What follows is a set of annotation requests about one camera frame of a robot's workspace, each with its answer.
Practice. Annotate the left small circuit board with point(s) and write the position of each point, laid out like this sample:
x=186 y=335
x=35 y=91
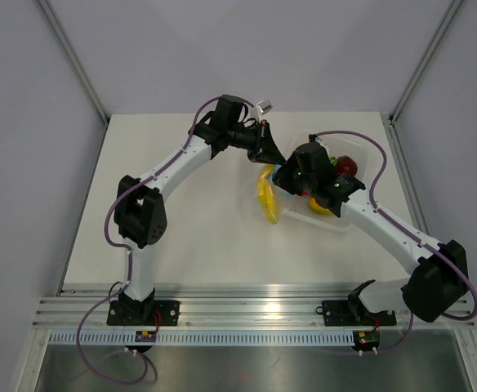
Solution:
x=145 y=337

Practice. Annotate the right small circuit board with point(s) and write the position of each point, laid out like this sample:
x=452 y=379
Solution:
x=366 y=340

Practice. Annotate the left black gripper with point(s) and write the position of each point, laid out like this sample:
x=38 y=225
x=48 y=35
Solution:
x=264 y=149

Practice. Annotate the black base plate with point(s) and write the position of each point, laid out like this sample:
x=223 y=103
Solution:
x=164 y=313
x=344 y=313

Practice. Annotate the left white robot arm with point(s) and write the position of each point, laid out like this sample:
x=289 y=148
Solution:
x=139 y=210

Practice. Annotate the white plastic basket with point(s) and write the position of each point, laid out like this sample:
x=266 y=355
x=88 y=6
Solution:
x=356 y=212

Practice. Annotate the aluminium rail beam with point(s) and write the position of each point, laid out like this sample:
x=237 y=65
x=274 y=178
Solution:
x=202 y=307

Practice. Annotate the white slotted cable duct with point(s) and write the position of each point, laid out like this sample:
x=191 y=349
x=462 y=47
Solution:
x=208 y=338

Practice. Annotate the yellow banana bunch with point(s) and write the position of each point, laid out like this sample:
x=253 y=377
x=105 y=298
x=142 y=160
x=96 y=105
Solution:
x=267 y=196

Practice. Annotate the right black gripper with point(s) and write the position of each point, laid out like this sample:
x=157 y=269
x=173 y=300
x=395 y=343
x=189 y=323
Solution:
x=283 y=176

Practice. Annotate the aluminium corner post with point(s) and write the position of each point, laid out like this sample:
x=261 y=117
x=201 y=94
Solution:
x=427 y=57
x=58 y=30

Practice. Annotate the clear zip top bag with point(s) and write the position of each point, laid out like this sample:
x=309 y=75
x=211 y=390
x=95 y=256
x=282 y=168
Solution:
x=249 y=200

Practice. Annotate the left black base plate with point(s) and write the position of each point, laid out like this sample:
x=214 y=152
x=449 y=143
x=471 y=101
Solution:
x=164 y=313

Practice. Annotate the small circuit board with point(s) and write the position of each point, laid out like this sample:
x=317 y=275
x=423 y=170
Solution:
x=145 y=337
x=366 y=340

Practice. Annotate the dark red apple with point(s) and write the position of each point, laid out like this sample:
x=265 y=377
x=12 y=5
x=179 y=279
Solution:
x=346 y=165

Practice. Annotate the left aluminium corner post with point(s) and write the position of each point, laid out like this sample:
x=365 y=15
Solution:
x=58 y=30

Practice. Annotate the right aluminium corner post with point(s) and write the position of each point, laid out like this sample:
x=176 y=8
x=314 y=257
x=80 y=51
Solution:
x=427 y=57

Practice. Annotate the orange green mango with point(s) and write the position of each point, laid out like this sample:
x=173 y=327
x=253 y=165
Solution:
x=317 y=209

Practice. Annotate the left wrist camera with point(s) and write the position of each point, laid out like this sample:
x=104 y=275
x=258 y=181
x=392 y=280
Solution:
x=234 y=109

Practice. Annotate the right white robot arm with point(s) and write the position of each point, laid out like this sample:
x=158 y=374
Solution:
x=437 y=272

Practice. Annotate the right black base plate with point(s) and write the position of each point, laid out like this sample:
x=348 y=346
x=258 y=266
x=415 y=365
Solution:
x=344 y=313

